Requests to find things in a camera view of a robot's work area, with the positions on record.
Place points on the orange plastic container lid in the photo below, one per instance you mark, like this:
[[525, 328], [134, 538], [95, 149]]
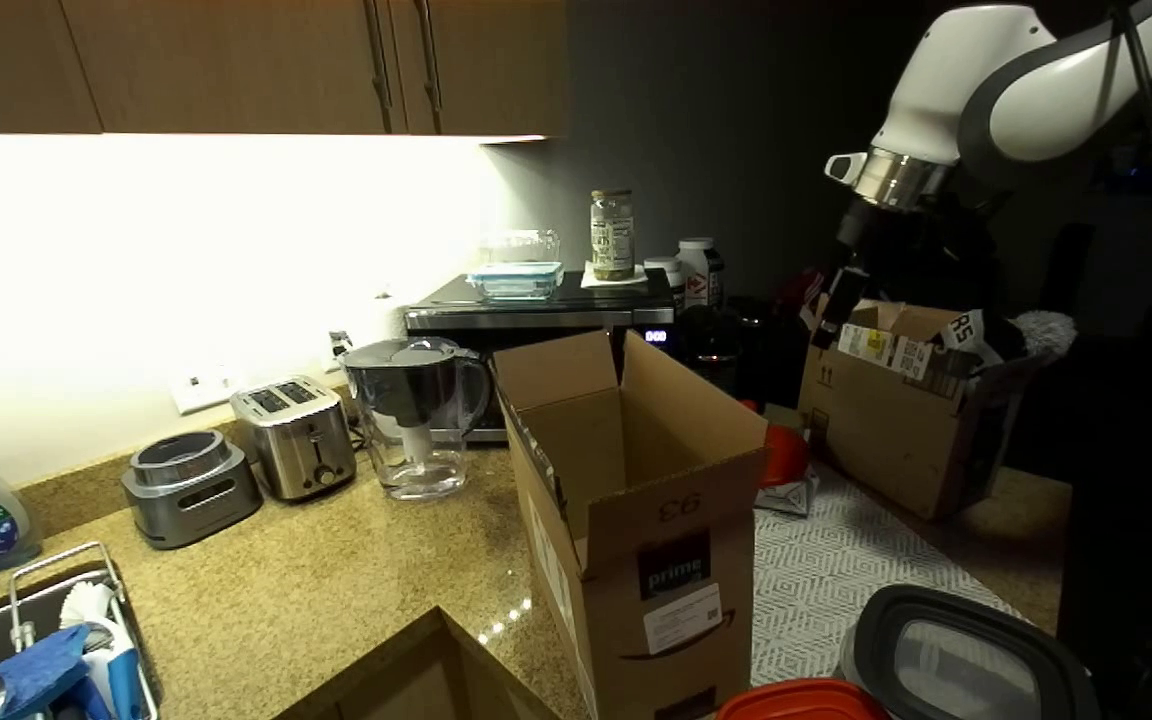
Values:
[[803, 702]]

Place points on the brown cardboard corner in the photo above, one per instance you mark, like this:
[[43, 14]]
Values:
[[419, 682]]

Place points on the clear water filter pitcher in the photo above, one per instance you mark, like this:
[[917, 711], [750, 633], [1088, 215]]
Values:
[[410, 412]]

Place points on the grey round kitchen appliance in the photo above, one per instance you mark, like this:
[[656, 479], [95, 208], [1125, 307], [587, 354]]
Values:
[[188, 495]]

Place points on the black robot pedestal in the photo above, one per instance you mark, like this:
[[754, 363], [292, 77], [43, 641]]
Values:
[[1121, 560]]

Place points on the silver toaster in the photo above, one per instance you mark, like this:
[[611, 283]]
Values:
[[299, 446]]

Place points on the glass container with blue lid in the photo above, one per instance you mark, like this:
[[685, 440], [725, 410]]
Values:
[[518, 283]]

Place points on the clear container with grey lid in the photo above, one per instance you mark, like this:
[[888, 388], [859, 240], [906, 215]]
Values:
[[961, 662]]

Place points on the blue cloth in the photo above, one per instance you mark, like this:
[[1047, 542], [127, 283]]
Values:
[[62, 673]]

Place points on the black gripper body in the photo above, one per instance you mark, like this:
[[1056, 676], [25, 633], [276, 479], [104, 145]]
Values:
[[901, 263]]

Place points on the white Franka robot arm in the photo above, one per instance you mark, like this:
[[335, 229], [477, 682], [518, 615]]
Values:
[[1068, 93]]

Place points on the flat white tray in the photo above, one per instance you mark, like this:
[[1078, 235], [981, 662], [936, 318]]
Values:
[[614, 283]]

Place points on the grey patterned placemat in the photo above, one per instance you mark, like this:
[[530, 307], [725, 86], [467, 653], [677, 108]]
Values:
[[842, 574]]

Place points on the wooden upper cabinets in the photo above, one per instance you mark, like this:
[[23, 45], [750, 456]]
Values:
[[200, 63]]

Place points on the white wall outlet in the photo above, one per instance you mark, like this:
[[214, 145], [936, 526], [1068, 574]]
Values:
[[200, 388]]

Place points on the cardboard box with open flaps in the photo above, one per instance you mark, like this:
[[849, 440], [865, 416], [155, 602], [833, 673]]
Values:
[[898, 440]]

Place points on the brown wooden cabinet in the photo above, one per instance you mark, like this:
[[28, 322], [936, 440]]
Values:
[[656, 534]]

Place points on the white plastic bottle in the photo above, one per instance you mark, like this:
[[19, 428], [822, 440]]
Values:
[[698, 273]]

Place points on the red plastic bowl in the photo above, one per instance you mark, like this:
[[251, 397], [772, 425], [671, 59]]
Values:
[[784, 456]]

